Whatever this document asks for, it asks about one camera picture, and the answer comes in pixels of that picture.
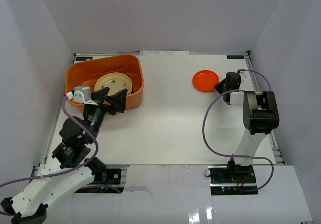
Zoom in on orange round plate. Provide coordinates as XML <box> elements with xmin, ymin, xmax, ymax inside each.
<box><xmin>192</xmin><ymin>70</ymin><xmax>220</xmax><ymax>92</ymax></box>

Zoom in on small beige floral plate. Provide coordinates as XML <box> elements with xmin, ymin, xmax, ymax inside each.
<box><xmin>96</xmin><ymin>73</ymin><xmax>132</xmax><ymax>95</ymax></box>

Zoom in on yellow round plate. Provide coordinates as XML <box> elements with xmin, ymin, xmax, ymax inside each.
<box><xmin>94</xmin><ymin>72</ymin><xmax>133</xmax><ymax>95</ymax></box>

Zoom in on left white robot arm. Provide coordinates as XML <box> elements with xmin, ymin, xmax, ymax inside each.
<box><xmin>1</xmin><ymin>86</ymin><xmax>128</xmax><ymax>223</ymax></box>

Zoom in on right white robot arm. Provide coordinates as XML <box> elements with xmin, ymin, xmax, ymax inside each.
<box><xmin>215</xmin><ymin>71</ymin><xmax>280</xmax><ymax>183</ymax></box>

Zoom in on orange plastic bin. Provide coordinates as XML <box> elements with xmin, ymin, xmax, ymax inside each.
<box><xmin>65</xmin><ymin>54</ymin><xmax>144</xmax><ymax>110</ymax></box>

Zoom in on white paper sheets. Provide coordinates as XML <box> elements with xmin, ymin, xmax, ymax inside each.
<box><xmin>139</xmin><ymin>50</ymin><xmax>205</xmax><ymax>56</ymax></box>

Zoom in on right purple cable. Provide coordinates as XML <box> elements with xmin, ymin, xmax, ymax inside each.
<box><xmin>202</xmin><ymin>69</ymin><xmax>274</xmax><ymax>192</ymax></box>

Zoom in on purple cable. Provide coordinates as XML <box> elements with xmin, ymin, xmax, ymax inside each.
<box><xmin>202</xmin><ymin>69</ymin><xmax>274</xmax><ymax>192</ymax></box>
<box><xmin>0</xmin><ymin>94</ymin><xmax>123</xmax><ymax>216</ymax></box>

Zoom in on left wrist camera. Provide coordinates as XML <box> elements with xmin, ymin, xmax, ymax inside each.
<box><xmin>65</xmin><ymin>86</ymin><xmax>98</xmax><ymax>105</ymax></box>

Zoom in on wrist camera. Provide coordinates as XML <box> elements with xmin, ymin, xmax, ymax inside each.
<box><xmin>237</xmin><ymin>69</ymin><xmax>247</xmax><ymax>81</ymax></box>
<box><xmin>65</xmin><ymin>86</ymin><xmax>98</xmax><ymax>105</ymax></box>

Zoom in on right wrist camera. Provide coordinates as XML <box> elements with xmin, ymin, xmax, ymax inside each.
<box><xmin>237</xmin><ymin>69</ymin><xmax>247</xmax><ymax>81</ymax></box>

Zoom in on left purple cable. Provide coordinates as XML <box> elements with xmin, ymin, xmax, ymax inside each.
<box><xmin>0</xmin><ymin>94</ymin><xmax>123</xmax><ymax>216</ymax></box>

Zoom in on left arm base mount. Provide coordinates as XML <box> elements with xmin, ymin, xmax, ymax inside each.
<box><xmin>76</xmin><ymin>168</ymin><xmax>127</xmax><ymax>194</ymax></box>

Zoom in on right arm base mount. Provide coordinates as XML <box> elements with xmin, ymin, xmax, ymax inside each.
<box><xmin>204</xmin><ymin>166</ymin><xmax>258</xmax><ymax>196</ymax></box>

